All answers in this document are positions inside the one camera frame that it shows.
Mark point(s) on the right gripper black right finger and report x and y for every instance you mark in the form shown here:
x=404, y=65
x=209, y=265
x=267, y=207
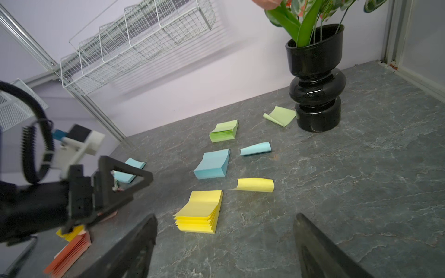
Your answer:
x=319, y=257

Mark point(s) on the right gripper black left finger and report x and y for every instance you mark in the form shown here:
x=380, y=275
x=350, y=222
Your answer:
x=131, y=256

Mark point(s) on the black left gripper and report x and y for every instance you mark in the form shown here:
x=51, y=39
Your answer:
x=30, y=209

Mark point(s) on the pink memo pad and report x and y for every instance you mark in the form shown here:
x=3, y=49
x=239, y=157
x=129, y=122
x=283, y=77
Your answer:
x=68, y=256

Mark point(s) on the torn yellow memo page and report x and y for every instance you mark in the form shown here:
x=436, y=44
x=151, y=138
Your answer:
x=255, y=185

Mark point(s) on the torn blue memo page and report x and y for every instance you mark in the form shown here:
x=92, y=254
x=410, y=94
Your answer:
x=259, y=148

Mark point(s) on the green memo pad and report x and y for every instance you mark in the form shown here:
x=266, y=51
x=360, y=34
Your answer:
x=224, y=131

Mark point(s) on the torn green memo page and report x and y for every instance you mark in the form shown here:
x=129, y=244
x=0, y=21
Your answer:
x=280, y=116

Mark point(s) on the yellow fanned memo pad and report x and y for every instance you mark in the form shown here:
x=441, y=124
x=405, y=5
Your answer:
x=78, y=230

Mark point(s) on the black glossy vase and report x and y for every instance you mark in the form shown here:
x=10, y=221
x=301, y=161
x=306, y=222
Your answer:
x=317, y=82

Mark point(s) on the green artificial plant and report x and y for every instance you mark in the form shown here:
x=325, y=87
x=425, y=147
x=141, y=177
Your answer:
x=302, y=20

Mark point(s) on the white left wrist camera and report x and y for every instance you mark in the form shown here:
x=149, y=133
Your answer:
x=78, y=142

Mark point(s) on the white wire side basket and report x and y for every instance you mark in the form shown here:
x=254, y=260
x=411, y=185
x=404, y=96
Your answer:
x=13, y=110

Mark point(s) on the white wire shelf basket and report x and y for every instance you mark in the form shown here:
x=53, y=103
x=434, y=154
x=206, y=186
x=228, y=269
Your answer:
x=145, y=32

